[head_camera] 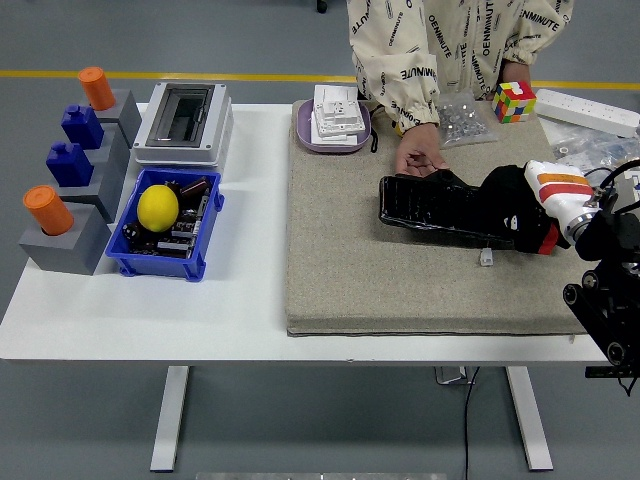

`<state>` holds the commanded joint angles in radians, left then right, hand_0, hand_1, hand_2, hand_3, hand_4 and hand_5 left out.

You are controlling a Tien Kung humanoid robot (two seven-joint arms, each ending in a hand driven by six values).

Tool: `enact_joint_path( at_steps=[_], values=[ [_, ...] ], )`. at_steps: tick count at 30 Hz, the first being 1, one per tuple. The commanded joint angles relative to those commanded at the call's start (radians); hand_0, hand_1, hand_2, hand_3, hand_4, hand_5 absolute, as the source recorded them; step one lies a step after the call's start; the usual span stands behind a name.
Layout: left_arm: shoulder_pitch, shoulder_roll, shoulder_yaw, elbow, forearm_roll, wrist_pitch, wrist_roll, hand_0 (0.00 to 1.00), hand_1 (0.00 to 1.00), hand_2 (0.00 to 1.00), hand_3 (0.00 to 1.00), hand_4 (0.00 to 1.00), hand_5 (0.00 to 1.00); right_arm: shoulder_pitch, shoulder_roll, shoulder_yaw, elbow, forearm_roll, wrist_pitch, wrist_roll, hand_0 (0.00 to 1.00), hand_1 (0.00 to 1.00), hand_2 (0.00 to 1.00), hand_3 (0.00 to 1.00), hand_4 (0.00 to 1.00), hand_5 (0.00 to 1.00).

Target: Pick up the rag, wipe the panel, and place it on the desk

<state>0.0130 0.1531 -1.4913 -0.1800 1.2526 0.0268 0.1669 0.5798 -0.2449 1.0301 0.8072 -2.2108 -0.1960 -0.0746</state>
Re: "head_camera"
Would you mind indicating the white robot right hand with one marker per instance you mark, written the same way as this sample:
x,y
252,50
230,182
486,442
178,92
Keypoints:
x,y
565,192

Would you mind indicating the person's right hand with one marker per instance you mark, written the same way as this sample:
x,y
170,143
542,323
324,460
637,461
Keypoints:
x,y
419,147

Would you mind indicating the person's left hand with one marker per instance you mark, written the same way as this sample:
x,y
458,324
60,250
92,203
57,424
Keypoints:
x,y
517,70

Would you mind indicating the black rectangular panel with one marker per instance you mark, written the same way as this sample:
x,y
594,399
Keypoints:
x,y
430,207

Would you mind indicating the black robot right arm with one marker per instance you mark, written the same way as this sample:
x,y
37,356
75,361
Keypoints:
x,y
615,300

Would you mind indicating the person's right forearm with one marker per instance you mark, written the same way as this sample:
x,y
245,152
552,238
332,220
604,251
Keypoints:
x,y
405,95

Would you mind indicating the person's left forearm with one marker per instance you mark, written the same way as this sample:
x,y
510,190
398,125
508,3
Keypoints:
x,y
540,32

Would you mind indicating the black table control panel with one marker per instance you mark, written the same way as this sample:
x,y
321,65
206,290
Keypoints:
x,y
600,372

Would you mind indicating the multicoloured puzzle cube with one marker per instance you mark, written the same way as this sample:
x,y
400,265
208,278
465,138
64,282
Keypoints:
x,y
515,102

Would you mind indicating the clear plastic parts bags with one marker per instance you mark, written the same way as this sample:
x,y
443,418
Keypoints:
x,y
580,145

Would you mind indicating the clear bag of screws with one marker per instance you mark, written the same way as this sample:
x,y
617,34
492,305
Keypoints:
x,y
465,122

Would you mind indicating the white circuit breaker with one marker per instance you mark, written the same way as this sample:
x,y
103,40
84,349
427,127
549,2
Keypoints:
x,y
632,187

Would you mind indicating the person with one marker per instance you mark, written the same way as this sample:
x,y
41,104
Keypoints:
x,y
450,30

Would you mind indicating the white power strip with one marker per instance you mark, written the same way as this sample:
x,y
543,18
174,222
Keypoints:
x,y
587,111

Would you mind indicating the white socket plate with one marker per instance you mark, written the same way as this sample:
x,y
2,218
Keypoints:
x,y
338,106

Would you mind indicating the small white connector plug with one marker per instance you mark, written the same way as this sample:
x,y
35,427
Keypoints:
x,y
486,257

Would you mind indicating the purple tray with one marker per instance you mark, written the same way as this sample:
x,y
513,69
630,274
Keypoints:
x,y
303,129

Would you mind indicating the grey-brown mat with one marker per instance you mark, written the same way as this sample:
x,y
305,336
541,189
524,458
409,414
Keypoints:
x,y
375,280

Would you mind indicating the black chair wheel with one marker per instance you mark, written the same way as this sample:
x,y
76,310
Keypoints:
x,y
322,6

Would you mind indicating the silver box under table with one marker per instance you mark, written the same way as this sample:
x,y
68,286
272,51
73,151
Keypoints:
x,y
450,375

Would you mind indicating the white table leg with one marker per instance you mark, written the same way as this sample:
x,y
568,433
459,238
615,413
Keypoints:
x,y
529,415
170,415

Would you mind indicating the brown cylindrical capacitor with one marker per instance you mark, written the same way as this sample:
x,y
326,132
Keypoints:
x,y
194,186

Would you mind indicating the dark circuit board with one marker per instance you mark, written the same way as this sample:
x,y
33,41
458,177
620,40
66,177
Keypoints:
x,y
175,246

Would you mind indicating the yellow lemon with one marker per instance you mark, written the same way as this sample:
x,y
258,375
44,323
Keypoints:
x,y
157,208

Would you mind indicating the blue plastic bin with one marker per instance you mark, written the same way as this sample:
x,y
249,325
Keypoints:
x,y
157,263

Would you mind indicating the grey base block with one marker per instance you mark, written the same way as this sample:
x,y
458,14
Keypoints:
x,y
117,150
65,251
110,196
128,117

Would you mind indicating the round black capacitor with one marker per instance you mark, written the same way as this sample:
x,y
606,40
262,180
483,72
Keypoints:
x,y
131,231

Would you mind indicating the orange cylinder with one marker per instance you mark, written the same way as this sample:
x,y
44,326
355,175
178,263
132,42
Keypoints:
x,y
47,210
97,88

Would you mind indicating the blue block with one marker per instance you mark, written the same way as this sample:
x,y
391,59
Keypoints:
x,y
82,126
69,164

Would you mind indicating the white switch plate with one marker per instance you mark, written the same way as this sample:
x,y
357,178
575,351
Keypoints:
x,y
331,138

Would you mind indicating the grey electrical enclosure box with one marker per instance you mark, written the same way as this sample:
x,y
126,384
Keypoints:
x,y
214,110

